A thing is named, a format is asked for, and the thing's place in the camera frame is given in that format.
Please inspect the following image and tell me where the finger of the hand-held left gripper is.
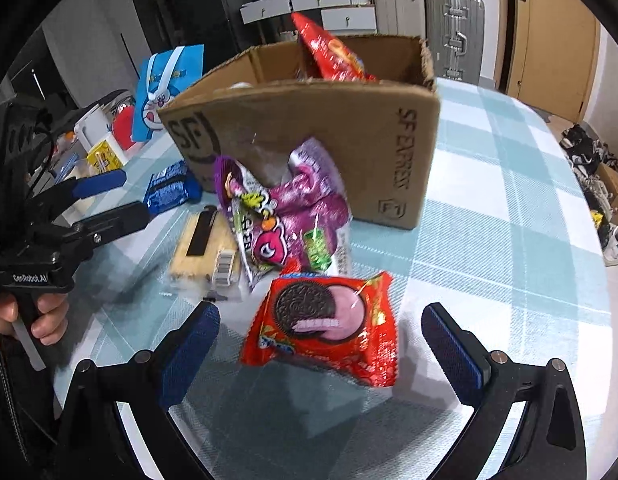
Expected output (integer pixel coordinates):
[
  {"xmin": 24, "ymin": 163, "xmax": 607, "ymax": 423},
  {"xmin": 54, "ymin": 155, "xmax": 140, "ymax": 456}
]
[
  {"xmin": 49, "ymin": 201, "xmax": 152, "ymax": 257},
  {"xmin": 36, "ymin": 169, "xmax": 128, "ymax": 211}
]

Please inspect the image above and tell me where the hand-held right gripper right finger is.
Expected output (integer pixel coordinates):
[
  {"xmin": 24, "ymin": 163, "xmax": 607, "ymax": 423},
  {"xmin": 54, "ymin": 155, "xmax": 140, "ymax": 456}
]
[{"xmin": 420, "ymin": 302, "xmax": 590, "ymax": 480}]

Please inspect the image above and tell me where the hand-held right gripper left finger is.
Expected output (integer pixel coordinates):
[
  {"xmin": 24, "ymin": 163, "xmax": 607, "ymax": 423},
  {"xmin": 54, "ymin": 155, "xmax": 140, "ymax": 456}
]
[{"xmin": 54, "ymin": 301, "xmax": 222, "ymax": 480}]

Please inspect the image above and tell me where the blue cookie packet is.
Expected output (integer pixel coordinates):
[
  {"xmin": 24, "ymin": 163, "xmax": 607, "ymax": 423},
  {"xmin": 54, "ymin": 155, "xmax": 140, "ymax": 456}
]
[{"xmin": 144, "ymin": 160, "xmax": 202, "ymax": 216}]

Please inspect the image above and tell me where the yellow cake packet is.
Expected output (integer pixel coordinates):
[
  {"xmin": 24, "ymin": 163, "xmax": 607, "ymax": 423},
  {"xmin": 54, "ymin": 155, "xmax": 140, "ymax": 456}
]
[{"xmin": 166, "ymin": 207, "xmax": 245, "ymax": 303}]

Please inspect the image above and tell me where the red cookie packet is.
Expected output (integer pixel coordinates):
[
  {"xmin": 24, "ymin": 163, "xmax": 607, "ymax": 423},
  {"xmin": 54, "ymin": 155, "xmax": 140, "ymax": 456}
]
[{"xmin": 240, "ymin": 270, "xmax": 400, "ymax": 388}]

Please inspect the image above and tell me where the purple candy packet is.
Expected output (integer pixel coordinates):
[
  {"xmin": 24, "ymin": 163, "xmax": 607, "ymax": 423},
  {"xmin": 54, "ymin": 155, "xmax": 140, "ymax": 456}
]
[{"xmin": 213, "ymin": 137, "xmax": 352, "ymax": 293}]

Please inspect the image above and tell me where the cardboard box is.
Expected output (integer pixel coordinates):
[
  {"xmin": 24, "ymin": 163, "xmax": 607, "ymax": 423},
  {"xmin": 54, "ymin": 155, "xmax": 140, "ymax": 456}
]
[{"xmin": 158, "ymin": 34, "xmax": 441, "ymax": 231}]

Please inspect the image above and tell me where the red chip packet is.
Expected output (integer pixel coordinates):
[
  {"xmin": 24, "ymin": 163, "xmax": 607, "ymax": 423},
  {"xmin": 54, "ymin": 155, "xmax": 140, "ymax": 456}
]
[{"xmin": 291, "ymin": 11, "xmax": 377, "ymax": 82}]

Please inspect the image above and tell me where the person's left forearm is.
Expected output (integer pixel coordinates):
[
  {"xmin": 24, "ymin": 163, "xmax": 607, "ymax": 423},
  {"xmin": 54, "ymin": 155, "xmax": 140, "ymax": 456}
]
[{"xmin": 0, "ymin": 330, "xmax": 64, "ymax": 480}]

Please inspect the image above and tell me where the person's left hand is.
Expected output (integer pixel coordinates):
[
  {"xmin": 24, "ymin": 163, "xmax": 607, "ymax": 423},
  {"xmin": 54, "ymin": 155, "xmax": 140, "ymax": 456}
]
[{"xmin": 0, "ymin": 292, "xmax": 72, "ymax": 347}]

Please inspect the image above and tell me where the yellow drink carton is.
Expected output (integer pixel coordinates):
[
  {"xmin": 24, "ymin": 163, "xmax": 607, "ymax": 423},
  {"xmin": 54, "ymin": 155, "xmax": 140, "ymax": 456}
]
[{"xmin": 86, "ymin": 140, "xmax": 130, "ymax": 171}]

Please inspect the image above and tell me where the white plastic jug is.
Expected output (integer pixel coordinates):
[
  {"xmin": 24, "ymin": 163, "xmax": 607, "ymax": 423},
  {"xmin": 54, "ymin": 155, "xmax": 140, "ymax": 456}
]
[{"xmin": 74, "ymin": 107, "xmax": 114, "ymax": 148}]

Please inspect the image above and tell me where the red cartoon pouch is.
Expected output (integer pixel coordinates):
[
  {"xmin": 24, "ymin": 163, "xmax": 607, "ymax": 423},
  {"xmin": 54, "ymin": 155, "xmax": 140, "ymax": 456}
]
[{"xmin": 113, "ymin": 105, "xmax": 137, "ymax": 151}]

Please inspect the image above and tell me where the blue cartoon tote bag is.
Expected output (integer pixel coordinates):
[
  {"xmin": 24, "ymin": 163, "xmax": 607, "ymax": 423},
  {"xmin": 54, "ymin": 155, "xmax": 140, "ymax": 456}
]
[{"xmin": 133, "ymin": 44, "xmax": 205, "ymax": 145}]

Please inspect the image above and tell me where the pile of loose shoes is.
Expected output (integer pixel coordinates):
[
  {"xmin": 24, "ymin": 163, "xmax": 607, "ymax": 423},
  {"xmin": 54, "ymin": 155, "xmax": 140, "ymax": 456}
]
[{"xmin": 559, "ymin": 122, "xmax": 618, "ymax": 266}]

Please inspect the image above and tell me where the long white dresser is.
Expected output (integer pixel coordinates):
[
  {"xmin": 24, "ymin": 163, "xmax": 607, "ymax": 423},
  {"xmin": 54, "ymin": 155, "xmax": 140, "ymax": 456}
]
[{"xmin": 239, "ymin": 0, "xmax": 372, "ymax": 25}]

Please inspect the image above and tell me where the silver suitcase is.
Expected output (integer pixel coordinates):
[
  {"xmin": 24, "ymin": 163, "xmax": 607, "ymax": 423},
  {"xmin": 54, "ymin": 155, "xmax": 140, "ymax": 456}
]
[{"xmin": 425, "ymin": 0, "xmax": 486, "ymax": 81}]

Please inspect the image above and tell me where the wooden door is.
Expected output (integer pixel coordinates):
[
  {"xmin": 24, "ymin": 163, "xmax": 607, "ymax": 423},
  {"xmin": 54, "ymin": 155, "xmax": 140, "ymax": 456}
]
[{"xmin": 504, "ymin": 0, "xmax": 600, "ymax": 123}]

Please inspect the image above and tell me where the white suitcase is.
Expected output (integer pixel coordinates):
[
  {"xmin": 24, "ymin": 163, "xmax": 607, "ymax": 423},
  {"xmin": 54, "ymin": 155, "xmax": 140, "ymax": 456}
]
[{"xmin": 373, "ymin": 0, "xmax": 427, "ymax": 37}]

